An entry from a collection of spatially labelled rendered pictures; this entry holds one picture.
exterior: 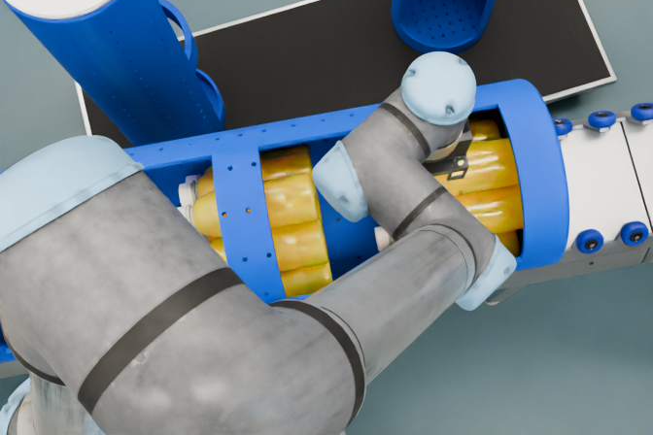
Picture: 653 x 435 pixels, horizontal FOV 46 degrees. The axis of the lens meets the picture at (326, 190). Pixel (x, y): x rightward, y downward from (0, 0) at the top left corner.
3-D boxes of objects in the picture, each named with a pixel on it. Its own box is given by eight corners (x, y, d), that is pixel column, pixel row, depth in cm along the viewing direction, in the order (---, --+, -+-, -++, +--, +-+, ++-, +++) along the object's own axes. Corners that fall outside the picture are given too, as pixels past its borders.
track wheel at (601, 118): (620, 125, 131) (620, 115, 131) (594, 130, 131) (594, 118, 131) (609, 117, 135) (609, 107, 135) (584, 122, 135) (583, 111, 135)
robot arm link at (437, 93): (381, 83, 78) (441, 29, 79) (378, 121, 88) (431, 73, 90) (436, 137, 76) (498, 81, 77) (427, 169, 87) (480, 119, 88)
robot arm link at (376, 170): (379, 241, 75) (460, 166, 77) (301, 161, 78) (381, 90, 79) (377, 255, 83) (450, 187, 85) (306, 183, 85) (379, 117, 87)
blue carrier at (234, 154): (542, 282, 126) (588, 233, 100) (13, 377, 126) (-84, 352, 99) (500, 125, 136) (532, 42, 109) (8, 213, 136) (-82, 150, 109)
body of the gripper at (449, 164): (463, 182, 103) (476, 153, 91) (399, 193, 103) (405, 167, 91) (451, 128, 105) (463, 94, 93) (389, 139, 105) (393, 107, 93)
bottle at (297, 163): (310, 154, 122) (192, 175, 122) (308, 147, 115) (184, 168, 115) (317, 199, 121) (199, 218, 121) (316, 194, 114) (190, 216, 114)
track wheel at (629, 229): (652, 224, 126) (646, 217, 127) (625, 229, 126) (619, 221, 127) (649, 245, 128) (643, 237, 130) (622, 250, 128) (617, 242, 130)
